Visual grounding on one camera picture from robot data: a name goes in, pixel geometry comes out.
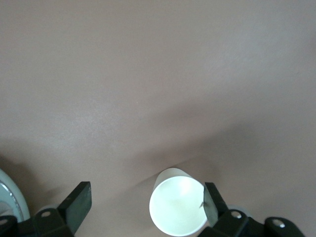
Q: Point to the white paper cup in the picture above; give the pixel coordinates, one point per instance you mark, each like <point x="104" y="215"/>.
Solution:
<point x="177" y="209"/>

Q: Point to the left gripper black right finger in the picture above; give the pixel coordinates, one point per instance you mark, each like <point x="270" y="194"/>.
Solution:
<point x="214" y="205"/>

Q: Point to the brown table cover mat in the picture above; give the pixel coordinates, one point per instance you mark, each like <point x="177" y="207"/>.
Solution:
<point x="123" y="74"/>

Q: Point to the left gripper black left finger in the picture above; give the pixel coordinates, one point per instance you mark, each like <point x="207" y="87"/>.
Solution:
<point x="76" y="207"/>

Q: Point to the grey-green electric pot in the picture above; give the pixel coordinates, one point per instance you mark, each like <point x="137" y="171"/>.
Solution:
<point x="21" y="197"/>

